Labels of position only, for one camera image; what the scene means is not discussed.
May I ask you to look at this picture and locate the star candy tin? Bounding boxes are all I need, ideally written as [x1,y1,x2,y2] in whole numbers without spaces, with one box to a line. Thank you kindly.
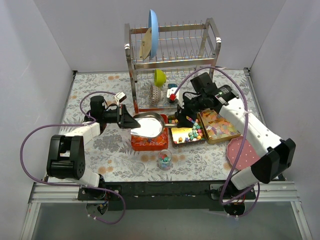
[169,114,206,149]

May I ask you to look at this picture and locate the metal scoop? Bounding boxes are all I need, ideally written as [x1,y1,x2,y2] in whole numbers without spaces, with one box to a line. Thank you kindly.
[130,111,178,139]

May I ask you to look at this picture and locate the gold tin of candies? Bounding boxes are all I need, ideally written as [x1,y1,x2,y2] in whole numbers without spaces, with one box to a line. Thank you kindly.
[199,109,241,145]

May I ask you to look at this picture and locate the orange lollipop candy tin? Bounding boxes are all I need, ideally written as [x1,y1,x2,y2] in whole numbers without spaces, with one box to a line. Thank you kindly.
[131,114,169,151]

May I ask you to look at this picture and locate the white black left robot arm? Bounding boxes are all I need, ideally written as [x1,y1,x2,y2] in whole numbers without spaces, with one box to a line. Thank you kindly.
[46,92,141,200]

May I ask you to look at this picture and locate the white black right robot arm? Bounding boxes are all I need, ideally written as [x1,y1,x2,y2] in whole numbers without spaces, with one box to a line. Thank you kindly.
[169,72,296,199]

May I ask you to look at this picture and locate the teal white mug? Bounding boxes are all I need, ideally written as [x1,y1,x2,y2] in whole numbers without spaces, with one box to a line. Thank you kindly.
[168,83,178,89]

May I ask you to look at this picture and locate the patterned ceramic bowl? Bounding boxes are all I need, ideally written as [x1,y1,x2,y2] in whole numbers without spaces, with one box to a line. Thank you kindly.
[148,85,163,106]

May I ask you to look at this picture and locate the yellow-green bowl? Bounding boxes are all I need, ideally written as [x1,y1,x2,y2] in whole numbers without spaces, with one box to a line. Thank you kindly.
[154,69,167,88]

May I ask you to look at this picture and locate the clear glass jar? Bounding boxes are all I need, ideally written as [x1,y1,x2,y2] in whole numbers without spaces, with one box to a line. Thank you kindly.
[158,149,173,171]

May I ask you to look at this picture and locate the clear jar lid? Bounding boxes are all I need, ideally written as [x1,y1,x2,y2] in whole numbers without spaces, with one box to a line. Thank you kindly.
[131,162,146,176]

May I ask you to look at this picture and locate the steel two-tier dish rack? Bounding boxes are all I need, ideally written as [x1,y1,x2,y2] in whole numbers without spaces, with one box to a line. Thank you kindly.
[124,17,222,113]

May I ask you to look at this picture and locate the pink polka dot plate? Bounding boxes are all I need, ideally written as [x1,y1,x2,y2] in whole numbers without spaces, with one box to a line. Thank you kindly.
[226,135,260,171]

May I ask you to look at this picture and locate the beige plate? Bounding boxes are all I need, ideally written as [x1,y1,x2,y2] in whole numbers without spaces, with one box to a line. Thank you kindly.
[139,27,152,60]

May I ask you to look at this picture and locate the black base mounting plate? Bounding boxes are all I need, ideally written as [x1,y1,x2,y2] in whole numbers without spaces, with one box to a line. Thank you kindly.
[77,180,257,211]

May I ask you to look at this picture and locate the light blue plate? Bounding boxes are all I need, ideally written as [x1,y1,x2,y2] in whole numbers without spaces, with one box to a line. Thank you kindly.
[148,9,159,59]

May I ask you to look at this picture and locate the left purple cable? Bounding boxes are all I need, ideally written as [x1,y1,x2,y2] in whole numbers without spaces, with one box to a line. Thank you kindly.
[19,91,126,225]

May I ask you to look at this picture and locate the purple cable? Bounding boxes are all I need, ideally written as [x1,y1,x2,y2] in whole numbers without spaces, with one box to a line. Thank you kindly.
[172,66,261,217]
[19,91,126,225]

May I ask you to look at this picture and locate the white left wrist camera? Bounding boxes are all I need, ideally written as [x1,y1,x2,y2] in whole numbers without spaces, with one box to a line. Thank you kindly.
[114,92,127,103]

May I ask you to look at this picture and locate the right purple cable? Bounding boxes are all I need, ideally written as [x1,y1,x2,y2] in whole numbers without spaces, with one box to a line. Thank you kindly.
[172,66,261,217]

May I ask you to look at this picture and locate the aluminium frame rail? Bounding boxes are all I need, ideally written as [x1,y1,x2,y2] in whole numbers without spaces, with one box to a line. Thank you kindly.
[21,181,313,240]

